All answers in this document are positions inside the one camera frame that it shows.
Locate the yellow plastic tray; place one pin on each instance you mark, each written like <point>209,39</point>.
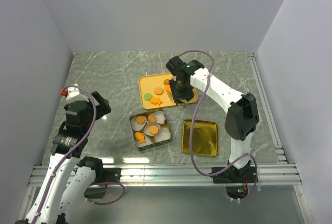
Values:
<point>148,83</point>

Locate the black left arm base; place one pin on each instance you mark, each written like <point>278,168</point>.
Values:
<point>109,175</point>

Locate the orange leaf cookie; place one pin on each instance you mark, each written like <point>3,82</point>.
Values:
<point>152,118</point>

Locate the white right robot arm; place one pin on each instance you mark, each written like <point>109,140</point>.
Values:
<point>241,109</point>

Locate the white paper cup front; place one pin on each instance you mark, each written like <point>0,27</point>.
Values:
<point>147,142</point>

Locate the white paper cup back-right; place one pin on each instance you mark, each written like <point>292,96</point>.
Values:
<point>159,116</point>

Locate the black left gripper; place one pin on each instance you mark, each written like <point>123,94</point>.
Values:
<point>102,108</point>

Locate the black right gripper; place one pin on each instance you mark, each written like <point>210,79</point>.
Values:
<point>187,96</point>

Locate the green sandwich cookie left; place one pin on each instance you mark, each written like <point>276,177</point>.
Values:
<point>148,96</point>

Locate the white paper cup back-left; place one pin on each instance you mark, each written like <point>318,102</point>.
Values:
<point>135,126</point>

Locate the red emergency button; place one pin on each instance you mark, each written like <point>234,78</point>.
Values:
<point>63,93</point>

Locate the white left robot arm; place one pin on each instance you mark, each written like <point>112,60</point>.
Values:
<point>68,175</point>

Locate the aluminium mounting rail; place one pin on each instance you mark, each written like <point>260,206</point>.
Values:
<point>149,175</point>

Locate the white paper cup centre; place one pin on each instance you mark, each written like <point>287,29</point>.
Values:
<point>146,131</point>

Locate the white paper cup right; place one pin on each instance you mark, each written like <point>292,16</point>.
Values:
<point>162,135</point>

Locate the round biscuit cookie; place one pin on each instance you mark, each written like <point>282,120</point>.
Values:
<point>153,129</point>
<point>158,90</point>

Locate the swirl butter cookie top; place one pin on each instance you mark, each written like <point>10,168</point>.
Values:
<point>166,82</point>

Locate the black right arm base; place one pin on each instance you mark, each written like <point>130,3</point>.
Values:
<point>236,176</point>

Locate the green christmas cookie tin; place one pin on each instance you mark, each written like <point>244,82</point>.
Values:
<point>154,143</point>

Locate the gold tin lid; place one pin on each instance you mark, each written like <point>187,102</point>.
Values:
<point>205,138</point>

